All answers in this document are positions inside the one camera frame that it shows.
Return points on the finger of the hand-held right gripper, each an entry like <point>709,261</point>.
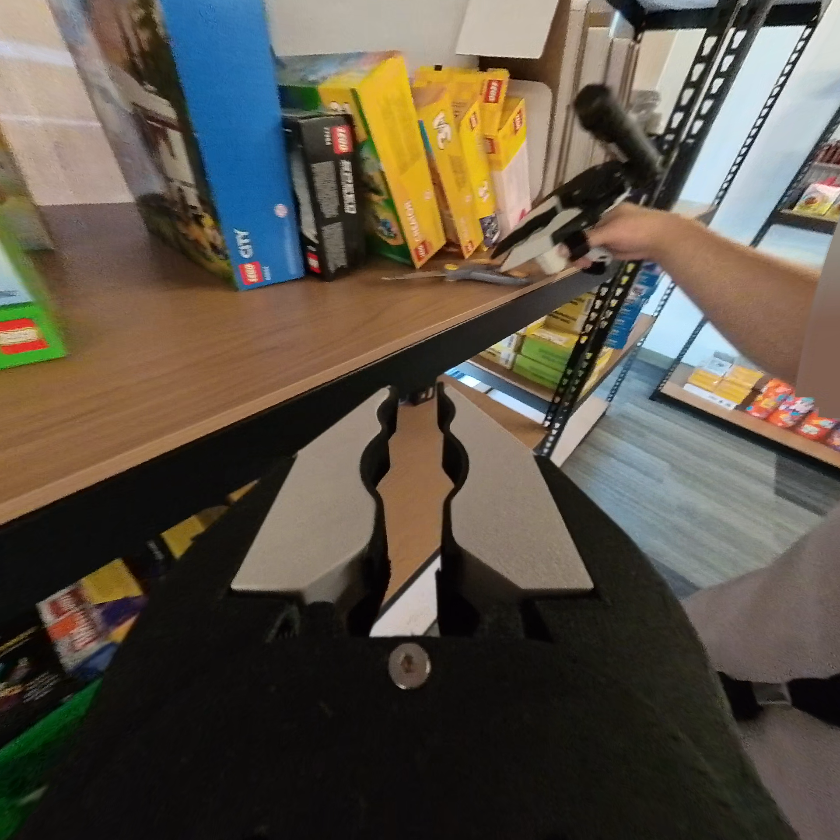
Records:
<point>531,223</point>
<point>544,239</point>

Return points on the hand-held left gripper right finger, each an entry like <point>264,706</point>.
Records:
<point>518,525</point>

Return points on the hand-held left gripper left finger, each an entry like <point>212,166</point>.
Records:
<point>308,525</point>

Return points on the grey and yellow scissors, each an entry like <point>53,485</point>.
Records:
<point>472,275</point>

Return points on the person's right forearm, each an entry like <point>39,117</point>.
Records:
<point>741,282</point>

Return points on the yellow and white toy box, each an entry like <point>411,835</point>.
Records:
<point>515,177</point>

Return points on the stack of pale yellow boxes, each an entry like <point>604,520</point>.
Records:
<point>551,354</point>

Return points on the black metal shelf rack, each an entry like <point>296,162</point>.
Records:
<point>197,485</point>

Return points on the black toy box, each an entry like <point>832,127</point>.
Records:
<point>328,197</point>

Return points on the grey metal shelf rack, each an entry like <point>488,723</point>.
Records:
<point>715,410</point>

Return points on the stack of small yellow packets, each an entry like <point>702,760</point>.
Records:
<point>725,384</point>

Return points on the person's white shirt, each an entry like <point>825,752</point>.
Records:
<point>774,590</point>

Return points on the row of snack packets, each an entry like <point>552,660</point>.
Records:
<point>787,410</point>

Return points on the dark toy box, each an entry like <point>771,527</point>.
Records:
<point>26,682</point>

